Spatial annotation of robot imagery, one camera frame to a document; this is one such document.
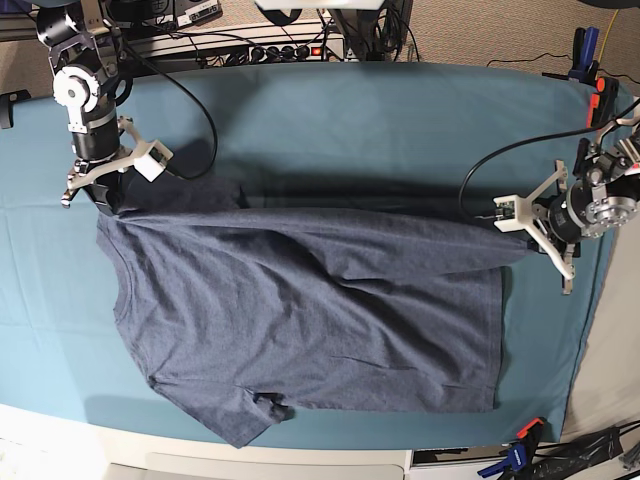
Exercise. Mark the black plastic bag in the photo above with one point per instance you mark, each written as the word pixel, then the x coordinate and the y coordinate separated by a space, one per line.
pixel 582 453

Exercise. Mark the blue-grey heathered T-shirt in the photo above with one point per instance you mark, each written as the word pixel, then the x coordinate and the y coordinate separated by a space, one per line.
pixel 239 315

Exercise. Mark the orange blue clamp bottom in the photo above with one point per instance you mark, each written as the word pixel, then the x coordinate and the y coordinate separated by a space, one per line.
pixel 518 457

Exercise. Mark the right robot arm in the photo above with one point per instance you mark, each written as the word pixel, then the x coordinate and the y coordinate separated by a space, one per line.
pixel 85 48

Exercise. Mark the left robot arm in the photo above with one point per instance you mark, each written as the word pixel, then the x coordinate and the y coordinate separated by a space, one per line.
pixel 600 193

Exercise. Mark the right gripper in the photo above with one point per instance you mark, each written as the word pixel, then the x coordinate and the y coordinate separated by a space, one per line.
pixel 103 155

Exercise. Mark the white power strip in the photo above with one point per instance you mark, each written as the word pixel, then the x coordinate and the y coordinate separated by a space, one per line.
pixel 322 50

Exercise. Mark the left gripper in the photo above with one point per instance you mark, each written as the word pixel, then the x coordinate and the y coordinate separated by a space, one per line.
pixel 553 231

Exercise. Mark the orange black clamp top right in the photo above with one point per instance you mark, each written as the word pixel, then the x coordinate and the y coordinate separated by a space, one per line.
pixel 602 101

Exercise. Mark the black clamp left edge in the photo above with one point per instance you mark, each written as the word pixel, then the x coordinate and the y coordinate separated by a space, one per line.
pixel 7 102

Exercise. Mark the white overhead camera mount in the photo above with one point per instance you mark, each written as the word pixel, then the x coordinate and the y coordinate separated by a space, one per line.
pixel 320 4

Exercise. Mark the teal table cloth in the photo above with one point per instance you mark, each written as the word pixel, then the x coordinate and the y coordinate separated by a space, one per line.
pixel 386 136

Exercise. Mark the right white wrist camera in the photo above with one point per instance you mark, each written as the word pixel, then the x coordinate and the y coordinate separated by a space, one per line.
pixel 153 161

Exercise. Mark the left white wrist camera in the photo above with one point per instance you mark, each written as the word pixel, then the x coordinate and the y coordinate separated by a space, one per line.
pixel 508 213

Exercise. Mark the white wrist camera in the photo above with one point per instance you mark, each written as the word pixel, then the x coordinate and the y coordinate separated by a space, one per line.
pixel 508 213
pixel 153 161

